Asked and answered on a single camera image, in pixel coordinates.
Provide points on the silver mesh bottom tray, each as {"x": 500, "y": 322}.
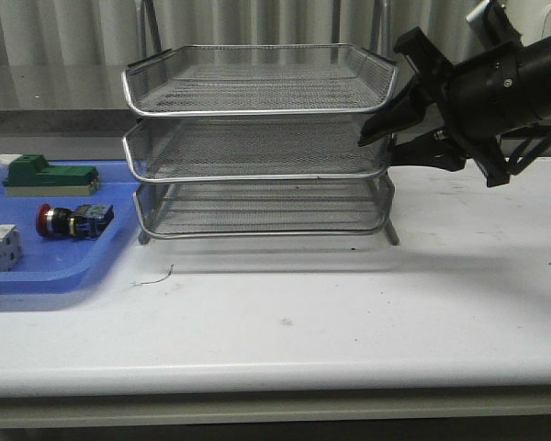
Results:
{"x": 264, "y": 208}

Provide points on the green electrical module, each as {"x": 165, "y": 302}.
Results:
{"x": 31, "y": 175}

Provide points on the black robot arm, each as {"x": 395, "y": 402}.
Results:
{"x": 535, "y": 75}

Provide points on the silver mesh top tray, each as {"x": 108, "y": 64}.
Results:
{"x": 239, "y": 80}

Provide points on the red emergency stop button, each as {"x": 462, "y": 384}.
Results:
{"x": 87, "y": 221}

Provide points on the grey stone counter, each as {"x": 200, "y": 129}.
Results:
{"x": 73, "y": 112}

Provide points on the thin wire scrap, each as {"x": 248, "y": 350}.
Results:
{"x": 155, "y": 281}

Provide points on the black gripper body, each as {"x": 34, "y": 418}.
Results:
{"x": 478, "y": 99}

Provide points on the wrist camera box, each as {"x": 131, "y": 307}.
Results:
{"x": 489, "y": 22}

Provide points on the blue plastic tray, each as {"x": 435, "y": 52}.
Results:
{"x": 57, "y": 265}

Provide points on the white appliance on counter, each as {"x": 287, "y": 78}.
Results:
{"x": 532, "y": 18}

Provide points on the silver metal rack frame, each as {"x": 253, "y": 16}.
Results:
{"x": 147, "y": 26}

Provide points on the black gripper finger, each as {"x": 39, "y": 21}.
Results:
{"x": 405, "y": 110}
{"x": 435, "y": 149}

